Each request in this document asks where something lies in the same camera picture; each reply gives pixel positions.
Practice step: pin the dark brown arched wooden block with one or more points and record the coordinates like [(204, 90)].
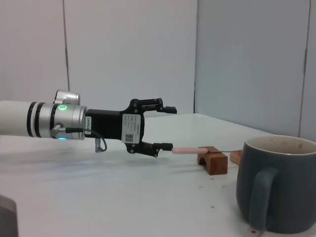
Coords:
[(214, 163)]

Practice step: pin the dark grey ceramic mug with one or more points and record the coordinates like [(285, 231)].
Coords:
[(291, 187)]

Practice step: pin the light wooden block red stained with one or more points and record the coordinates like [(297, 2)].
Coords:
[(235, 157)]

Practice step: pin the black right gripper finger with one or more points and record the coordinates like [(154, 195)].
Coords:
[(7, 217)]

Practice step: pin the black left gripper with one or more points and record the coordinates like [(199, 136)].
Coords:
[(106, 123)]

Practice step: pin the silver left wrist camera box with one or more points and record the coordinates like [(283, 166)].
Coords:
[(67, 97)]

